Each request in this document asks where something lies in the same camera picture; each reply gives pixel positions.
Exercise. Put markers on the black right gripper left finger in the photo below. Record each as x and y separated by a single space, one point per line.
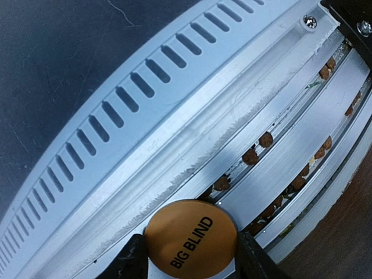
131 261

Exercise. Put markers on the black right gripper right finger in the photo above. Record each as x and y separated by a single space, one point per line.
251 261

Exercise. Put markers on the orange big blind button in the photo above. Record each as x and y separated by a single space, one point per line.
191 239

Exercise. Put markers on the aluminium frame rail front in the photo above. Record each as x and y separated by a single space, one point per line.
112 110

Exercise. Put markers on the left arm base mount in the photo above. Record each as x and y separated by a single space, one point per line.
355 24

